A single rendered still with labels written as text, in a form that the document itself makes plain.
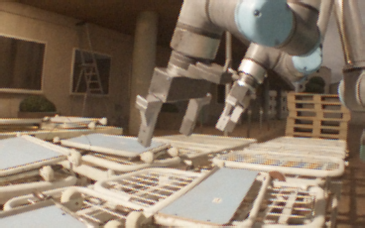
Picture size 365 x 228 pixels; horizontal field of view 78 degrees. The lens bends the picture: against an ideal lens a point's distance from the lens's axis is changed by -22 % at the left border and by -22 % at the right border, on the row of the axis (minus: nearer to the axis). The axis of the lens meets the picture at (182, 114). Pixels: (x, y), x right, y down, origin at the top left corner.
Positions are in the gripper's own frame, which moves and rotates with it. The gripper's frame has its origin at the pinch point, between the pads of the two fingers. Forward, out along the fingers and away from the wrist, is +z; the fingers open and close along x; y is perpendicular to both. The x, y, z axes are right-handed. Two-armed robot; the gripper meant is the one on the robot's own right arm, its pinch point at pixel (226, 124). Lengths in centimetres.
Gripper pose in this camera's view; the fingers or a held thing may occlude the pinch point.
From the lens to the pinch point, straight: 91.9
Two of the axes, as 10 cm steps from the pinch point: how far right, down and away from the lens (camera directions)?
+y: 8.3, 4.4, -3.5
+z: -4.5, 8.9, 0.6
